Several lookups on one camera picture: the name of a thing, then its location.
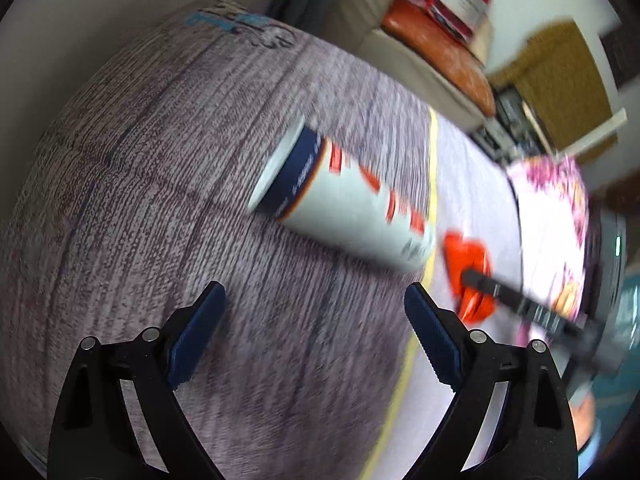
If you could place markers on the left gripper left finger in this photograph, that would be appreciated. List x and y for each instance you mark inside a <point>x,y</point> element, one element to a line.
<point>91,435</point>

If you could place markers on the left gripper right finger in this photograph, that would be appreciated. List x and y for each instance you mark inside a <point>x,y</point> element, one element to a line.
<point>534,437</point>

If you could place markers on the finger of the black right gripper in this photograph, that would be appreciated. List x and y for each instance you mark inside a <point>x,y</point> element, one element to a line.
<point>532,311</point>

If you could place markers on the teal trash bin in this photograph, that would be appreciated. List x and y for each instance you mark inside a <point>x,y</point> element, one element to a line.
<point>611,298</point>

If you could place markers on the person's right hand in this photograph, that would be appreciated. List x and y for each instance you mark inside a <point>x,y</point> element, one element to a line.
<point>584,417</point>

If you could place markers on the pink floral quilt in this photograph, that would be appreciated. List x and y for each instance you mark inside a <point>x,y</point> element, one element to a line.
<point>554,216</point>

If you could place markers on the brown wicker cabinet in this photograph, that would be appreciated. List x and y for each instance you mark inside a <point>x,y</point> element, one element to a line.
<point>555,73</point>

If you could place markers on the white paper cup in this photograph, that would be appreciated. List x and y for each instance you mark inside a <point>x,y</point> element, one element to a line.
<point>315,188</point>

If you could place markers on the orange sofa cushion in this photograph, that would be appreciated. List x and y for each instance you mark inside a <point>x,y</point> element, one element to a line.
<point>408,23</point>

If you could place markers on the red white bag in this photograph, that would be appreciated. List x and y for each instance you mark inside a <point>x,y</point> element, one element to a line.
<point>460,18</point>

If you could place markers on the cream sofa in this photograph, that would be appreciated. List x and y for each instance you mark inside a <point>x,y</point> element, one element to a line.
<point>356,27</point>

